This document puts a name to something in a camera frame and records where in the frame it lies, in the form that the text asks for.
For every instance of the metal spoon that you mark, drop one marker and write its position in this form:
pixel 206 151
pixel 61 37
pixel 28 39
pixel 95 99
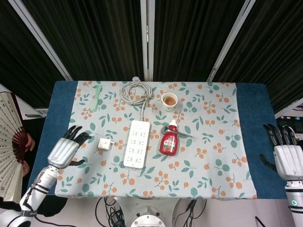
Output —
pixel 183 134

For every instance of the black pleated curtain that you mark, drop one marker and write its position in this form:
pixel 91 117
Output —
pixel 16 61
pixel 277 47
pixel 189 35
pixel 94 35

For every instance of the bystander hand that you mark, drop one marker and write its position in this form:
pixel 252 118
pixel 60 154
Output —
pixel 26 169
pixel 30 143

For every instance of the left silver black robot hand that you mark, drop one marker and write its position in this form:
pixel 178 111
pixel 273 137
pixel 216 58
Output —
pixel 62 152

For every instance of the white power strip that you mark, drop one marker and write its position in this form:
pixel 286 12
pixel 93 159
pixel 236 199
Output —
pixel 137 144

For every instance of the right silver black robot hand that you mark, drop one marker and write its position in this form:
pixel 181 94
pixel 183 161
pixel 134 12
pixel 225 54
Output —
pixel 287 160

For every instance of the red ketchup bottle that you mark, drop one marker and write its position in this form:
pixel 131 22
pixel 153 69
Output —
pixel 169 144

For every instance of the white power adapter cube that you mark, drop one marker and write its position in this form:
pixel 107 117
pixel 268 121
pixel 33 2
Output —
pixel 104 144

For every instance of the white paper cup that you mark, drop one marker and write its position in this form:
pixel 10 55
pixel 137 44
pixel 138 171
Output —
pixel 169 101

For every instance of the white metal frame post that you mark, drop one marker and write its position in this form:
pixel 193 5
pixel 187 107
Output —
pixel 147 37
pixel 233 35
pixel 42 40

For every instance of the green plastic comb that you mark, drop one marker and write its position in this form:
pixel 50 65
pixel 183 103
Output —
pixel 95 99

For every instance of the paper folding fan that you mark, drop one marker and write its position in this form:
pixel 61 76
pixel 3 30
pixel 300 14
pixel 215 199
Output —
pixel 9 132

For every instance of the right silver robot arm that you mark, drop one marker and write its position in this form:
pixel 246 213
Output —
pixel 294 203

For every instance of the floral tablecloth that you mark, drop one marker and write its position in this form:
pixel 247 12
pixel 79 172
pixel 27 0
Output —
pixel 208 151

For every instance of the white robot torso base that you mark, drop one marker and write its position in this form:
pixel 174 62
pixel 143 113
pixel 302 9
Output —
pixel 148 212

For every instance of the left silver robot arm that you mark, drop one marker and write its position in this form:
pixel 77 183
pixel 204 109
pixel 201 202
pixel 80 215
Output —
pixel 35 189

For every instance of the blue table cover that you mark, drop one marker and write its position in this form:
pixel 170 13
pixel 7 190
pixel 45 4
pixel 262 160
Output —
pixel 255 113

